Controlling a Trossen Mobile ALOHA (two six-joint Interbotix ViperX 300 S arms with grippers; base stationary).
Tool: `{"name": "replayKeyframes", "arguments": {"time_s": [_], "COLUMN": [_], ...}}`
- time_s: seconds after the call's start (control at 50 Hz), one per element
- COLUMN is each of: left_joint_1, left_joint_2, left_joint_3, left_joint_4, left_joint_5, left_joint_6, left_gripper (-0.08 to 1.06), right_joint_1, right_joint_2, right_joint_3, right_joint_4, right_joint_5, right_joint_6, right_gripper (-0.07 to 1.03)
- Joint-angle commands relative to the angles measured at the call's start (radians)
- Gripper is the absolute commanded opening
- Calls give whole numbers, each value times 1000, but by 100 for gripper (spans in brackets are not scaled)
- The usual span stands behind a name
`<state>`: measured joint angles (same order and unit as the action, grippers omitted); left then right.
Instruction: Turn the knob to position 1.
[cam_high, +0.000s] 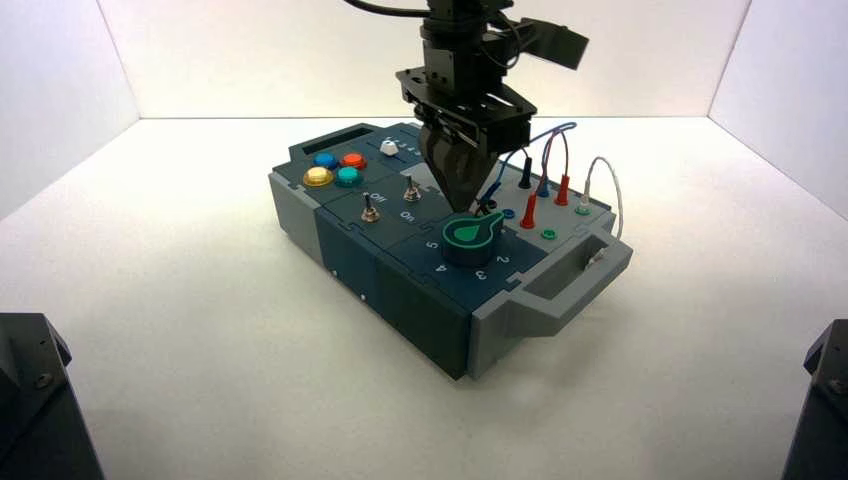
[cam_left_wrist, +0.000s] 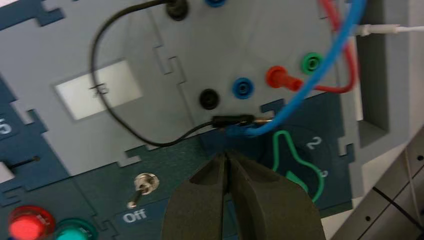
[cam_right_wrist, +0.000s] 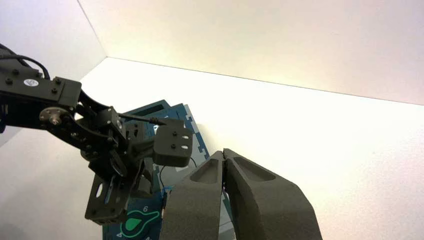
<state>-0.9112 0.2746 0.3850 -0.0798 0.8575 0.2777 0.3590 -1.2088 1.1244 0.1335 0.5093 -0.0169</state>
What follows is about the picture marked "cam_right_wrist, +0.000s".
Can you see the blue alligator clip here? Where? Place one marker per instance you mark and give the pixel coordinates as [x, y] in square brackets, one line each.
[167, 189]

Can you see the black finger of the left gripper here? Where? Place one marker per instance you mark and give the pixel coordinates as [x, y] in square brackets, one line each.
[145, 182]

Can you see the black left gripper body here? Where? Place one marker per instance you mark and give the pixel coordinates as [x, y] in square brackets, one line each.
[111, 195]

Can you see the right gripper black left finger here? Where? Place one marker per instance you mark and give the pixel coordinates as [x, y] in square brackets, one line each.
[195, 208]

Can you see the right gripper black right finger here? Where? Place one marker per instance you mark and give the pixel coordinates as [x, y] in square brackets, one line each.
[265, 208]

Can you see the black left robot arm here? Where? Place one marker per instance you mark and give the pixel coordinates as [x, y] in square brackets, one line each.
[33, 96]

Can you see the black knob with green pointer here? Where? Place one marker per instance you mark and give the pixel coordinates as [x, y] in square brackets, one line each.
[132, 226]

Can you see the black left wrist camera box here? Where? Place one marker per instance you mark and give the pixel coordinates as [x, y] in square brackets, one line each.
[172, 145]

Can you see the grey and blue task box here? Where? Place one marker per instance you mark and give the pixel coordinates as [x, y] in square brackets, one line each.
[175, 112]

